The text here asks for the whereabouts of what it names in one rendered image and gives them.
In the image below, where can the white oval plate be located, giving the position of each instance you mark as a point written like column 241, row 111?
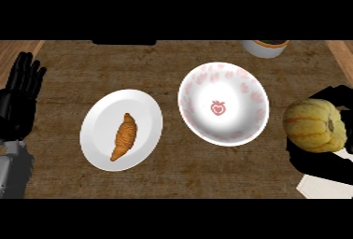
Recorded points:
column 103, row 130

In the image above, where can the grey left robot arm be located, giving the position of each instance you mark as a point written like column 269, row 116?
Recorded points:
column 13, row 169

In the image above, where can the white bowl with strawberry print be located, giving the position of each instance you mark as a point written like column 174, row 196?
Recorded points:
column 229, row 124

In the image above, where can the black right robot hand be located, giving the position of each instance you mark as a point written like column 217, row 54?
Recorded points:
column 316, row 165

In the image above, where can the brown woven placemat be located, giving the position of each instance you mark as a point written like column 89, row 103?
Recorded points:
column 183, row 174

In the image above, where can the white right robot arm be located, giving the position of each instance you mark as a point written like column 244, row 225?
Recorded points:
column 328, row 189

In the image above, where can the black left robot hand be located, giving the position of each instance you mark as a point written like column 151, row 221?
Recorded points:
column 18, row 102

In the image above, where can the white pot with orange rim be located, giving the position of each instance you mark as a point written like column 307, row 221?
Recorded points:
column 264, row 49

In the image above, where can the yellow squash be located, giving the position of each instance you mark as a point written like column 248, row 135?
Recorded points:
column 312, row 124

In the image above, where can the brown croissant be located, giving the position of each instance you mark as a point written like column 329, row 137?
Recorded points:
column 124, row 137

